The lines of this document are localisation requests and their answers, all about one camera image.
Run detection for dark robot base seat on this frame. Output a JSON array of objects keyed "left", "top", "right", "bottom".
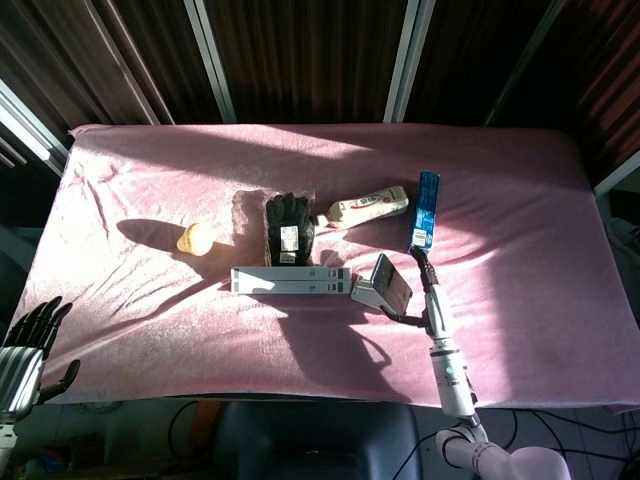
[{"left": 213, "top": 401, "right": 424, "bottom": 480}]

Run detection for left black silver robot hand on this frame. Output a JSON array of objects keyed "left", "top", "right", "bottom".
[{"left": 0, "top": 295, "right": 82, "bottom": 417}]

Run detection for small yellow toy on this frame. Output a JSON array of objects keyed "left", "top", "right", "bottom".
[{"left": 175, "top": 222, "right": 216, "bottom": 258}]

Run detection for blue carton box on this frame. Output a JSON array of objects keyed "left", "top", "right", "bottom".
[{"left": 406, "top": 170, "right": 443, "bottom": 257}]

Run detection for aluminium frame post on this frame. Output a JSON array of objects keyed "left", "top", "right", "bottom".
[
  {"left": 483, "top": 0, "right": 572, "bottom": 127},
  {"left": 382, "top": 0, "right": 436, "bottom": 124},
  {"left": 182, "top": 0, "right": 238, "bottom": 124}
]

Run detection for aluminium frame rail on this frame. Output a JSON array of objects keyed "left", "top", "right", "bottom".
[
  {"left": 593, "top": 148, "right": 640, "bottom": 200},
  {"left": 0, "top": 78, "right": 70, "bottom": 162}
]

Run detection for pink fleece table cloth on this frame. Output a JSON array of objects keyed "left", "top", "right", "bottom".
[{"left": 22, "top": 122, "right": 640, "bottom": 411}]

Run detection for white cream bottle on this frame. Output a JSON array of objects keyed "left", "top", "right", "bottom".
[{"left": 314, "top": 185, "right": 410, "bottom": 231}]

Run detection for black floor cables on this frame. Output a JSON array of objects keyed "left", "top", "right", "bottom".
[{"left": 404, "top": 407, "right": 640, "bottom": 480}]

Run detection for black gloves in plastic bag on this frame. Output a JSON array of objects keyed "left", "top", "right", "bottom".
[{"left": 231, "top": 188, "right": 319, "bottom": 268}]

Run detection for white plastic bracket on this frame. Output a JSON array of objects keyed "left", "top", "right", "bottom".
[{"left": 350, "top": 273, "right": 397, "bottom": 317}]

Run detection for black smartphone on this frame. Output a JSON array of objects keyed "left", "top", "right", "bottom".
[{"left": 370, "top": 252, "right": 415, "bottom": 322}]

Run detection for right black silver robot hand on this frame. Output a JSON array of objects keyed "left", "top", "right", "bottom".
[{"left": 382, "top": 246, "right": 454, "bottom": 347}]

